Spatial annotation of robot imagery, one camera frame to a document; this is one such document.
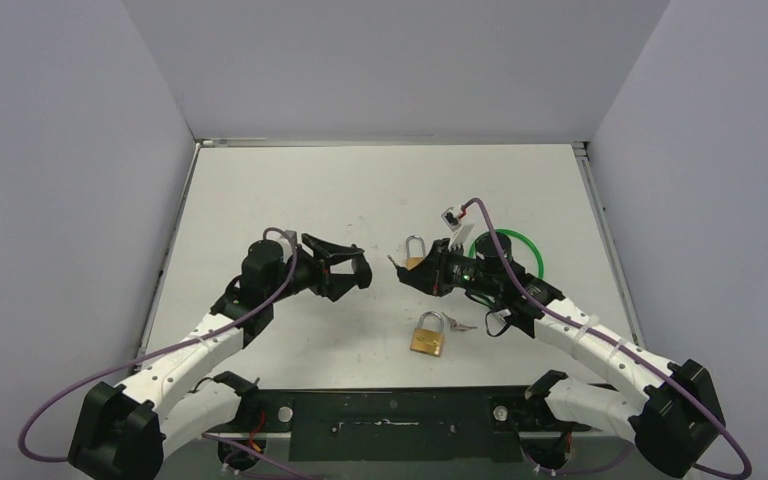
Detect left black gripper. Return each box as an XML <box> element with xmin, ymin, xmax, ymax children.
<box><xmin>266</xmin><ymin>235</ymin><xmax>365</xmax><ymax>304</ymax></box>

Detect brass padlock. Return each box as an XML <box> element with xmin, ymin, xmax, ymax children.
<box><xmin>409</xmin><ymin>311</ymin><xmax>446</xmax><ymax>357</ymax></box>
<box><xmin>405</xmin><ymin>235</ymin><xmax>427</xmax><ymax>270</ymax></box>

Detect black padlock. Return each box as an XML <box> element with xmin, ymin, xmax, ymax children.
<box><xmin>352</xmin><ymin>255</ymin><xmax>372</xmax><ymax>290</ymax></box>

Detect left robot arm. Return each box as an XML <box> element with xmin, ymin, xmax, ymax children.
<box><xmin>67</xmin><ymin>232</ymin><xmax>372</xmax><ymax>479</ymax></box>

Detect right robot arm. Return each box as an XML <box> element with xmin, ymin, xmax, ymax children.
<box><xmin>395</xmin><ymin>233</ymin><xmax>725</xmax><ymax>478</ymax></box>

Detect lower padlock keys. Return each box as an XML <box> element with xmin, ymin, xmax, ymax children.
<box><xmin>440</xmin><ymin>312</ymin><xmax>476</xmax><ymax>332</ymax></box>

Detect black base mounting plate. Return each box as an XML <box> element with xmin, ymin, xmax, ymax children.
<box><xmin>213</xmin><ymin>386</ymin><xmax>588</xmax><ymax>463</ymax></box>

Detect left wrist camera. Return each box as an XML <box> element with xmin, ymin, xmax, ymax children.
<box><xmin>279</xmin><ymin>230</ymin><xmax>298</xmax><ymax>261</ymax></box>

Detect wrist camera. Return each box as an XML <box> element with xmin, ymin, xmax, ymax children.
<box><xmin>441</xmin><ymin>205</ymin><xmax>473</xmax><ymax>251</ymax></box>
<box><xmin>279</xmin><ymin>230</ymin><xmax>298</xmax><ymax>261</ymax></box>

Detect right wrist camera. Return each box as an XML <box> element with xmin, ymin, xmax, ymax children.
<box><xmin>441</xmin><ymin>205</ymin><xmax>473</xmax><ymax>251</ymax></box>

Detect green cable lock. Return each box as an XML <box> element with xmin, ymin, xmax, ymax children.
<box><xmin>467</xmin><ymin>228</ymin><xmax>545</xmax><ymax>279</ymax></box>

